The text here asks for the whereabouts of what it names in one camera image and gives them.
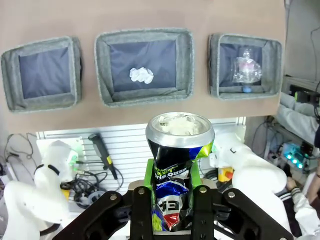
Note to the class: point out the white slatted base panel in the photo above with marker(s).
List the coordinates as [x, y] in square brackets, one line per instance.
[130, 140]

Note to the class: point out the clear plastic bottle blue cap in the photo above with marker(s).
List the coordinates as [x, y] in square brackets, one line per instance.
[246, 66]

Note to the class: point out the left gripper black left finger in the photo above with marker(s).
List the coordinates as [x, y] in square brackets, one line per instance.
[112, 220]

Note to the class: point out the black handheld scanner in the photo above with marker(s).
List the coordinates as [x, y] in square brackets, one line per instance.
[100, 150]

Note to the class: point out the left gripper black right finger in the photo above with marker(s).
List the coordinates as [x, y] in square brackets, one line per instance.
[225, 220]

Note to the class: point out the device with teal lights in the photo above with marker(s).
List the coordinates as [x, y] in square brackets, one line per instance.
[295, 157]

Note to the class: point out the crushed black Pepsi can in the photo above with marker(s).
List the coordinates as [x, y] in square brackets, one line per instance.
[175, 155]

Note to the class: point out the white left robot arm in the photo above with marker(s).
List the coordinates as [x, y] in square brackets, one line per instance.
[30, 200]

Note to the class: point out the seated person in white jacket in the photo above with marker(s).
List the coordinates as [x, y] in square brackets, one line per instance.
[305, 212]

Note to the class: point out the grey fabric basket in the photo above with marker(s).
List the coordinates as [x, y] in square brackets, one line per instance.
[271, 70]
[42, 103]
[145, 96]

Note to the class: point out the clear plastic cup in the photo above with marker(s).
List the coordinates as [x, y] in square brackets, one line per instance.
[257, 73]

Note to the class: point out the white paper ball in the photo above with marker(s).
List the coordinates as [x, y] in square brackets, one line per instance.
[141, 75]

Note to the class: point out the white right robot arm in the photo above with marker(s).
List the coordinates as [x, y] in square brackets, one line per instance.
[255, 167]

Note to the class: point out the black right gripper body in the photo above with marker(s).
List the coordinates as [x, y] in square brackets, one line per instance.
[308, 97]

